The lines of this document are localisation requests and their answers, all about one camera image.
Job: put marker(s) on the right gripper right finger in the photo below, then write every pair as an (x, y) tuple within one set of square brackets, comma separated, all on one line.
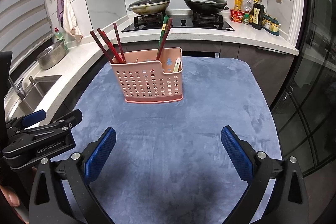
[(288, 201)]

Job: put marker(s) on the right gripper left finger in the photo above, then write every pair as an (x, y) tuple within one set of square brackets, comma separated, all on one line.
[(48, 200)]

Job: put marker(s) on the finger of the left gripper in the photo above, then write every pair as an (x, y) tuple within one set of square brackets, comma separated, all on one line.
[(69, 120), (33, 118)]

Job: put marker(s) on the bright red chopstick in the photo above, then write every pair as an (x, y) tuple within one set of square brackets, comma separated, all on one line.
[(110, 46)]

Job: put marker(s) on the dark red chopstick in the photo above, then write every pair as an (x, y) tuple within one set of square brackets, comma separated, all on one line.
[(101, 46)]

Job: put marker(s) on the maroon chopstick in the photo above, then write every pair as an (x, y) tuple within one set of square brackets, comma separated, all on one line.
[(166, 33), (119, 42)]

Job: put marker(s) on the white ceramic spoon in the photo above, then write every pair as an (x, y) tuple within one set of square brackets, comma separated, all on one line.
[(177, 65)]

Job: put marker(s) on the green chopstick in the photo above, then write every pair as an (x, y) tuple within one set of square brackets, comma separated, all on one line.
[(165, 21)]

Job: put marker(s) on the left hand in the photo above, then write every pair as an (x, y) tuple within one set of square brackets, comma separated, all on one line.
[(16, 188)]

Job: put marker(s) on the steel sink faucet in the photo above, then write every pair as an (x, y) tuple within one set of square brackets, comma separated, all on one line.
[(19, 90)]

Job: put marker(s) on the stainless steel sink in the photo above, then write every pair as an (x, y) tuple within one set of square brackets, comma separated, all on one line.
[(34, 94)]

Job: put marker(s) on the stainless steel bowl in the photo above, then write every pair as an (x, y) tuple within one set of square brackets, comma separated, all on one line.
[(52, 55)]

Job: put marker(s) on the pink perforated utensil basket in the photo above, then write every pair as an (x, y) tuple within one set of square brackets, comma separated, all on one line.
[(143, 79)]

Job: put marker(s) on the green dish soap bottle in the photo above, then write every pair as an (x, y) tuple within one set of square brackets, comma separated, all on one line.
[(60, 38)]

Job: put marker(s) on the blue plush table mat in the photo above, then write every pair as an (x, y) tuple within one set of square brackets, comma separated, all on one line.
[(169, 164)]

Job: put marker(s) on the white hanging towel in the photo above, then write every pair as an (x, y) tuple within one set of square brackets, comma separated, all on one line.
[(70, 22)]

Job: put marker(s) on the purple hanging cloth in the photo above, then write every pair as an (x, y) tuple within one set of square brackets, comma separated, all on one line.
[(60, 11)]

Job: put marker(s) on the black gas stove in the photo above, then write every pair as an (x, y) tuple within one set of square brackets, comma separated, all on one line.
[(195, 20)]

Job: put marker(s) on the wok with glass lid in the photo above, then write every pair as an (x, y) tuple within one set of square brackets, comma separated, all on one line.
[(148, 7)]

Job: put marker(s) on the black pan with lid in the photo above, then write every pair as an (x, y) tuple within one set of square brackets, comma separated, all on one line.
[(207, 6)]

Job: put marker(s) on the spice jar rack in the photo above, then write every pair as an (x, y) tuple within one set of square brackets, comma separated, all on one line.
[(270, 24)]

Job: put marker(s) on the dark soy sauce bottle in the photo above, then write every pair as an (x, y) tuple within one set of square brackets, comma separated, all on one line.
[(257, 15)]

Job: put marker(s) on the red instant noodle cup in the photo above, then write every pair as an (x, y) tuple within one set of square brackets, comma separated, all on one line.
[(236, 16)]

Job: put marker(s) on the small green label bottle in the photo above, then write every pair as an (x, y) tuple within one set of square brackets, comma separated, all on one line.
[(246, 18)]

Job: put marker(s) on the yellow seasoning bag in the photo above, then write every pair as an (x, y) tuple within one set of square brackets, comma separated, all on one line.
[(238, 5)]

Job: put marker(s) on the clear plastic bottle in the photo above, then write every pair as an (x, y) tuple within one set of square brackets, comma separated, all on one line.
[(247, 6)]

